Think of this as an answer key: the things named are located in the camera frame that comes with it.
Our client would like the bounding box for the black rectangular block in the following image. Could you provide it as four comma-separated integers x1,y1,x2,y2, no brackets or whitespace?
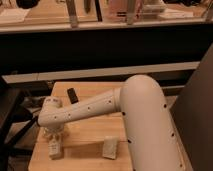
67,88,78,104

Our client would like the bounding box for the white sponge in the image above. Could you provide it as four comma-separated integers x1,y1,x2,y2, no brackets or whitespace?
102,136,118,160

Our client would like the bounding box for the white plastic bottle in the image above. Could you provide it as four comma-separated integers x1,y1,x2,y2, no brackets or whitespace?
48,135,63,160

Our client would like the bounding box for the black chair frame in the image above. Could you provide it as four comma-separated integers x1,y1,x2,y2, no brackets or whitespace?
0,76,38,171

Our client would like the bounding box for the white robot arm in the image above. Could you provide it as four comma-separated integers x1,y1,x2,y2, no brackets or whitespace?
38,75,184,171

